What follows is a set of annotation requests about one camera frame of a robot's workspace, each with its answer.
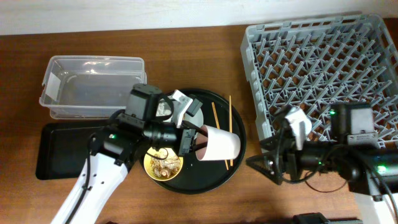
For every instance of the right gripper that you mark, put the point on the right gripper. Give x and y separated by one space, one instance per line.
291 150

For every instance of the yellow bowl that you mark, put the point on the yellow bowl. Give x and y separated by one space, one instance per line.
146 163

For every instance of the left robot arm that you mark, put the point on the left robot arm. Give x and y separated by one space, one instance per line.
151 119

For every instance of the black rectangular tray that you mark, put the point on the black rectangular tray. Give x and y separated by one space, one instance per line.
63 148

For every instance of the left wooden chopstick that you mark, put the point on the left wooden chopstick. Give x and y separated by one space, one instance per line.
218 127

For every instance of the right wooden chopstick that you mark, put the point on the right wooden chopstick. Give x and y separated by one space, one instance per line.
230 125

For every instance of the grey plastic dishwasher rack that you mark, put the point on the grey plastic dishwasher rack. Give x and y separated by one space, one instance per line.
313 63

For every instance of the white tissue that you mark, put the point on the white tissue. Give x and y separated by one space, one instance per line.
164 109

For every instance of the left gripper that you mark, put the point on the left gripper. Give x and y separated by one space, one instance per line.
189 133

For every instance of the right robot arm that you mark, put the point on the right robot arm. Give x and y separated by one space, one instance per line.
369 170

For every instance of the black round tray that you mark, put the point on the black round tray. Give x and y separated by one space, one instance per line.
197 177

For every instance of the food scraps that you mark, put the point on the food scraps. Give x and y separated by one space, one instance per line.
165 164

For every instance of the pink cup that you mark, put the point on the pink cup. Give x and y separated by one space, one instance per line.
219 145

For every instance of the grey round plate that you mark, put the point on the grey round plate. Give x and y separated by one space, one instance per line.
186 108

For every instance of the wooden chopstick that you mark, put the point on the wooden chopstick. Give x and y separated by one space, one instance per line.
218 127
230 125

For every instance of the clear plastic storage bin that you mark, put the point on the clear plastic storage bin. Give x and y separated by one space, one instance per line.
89 86

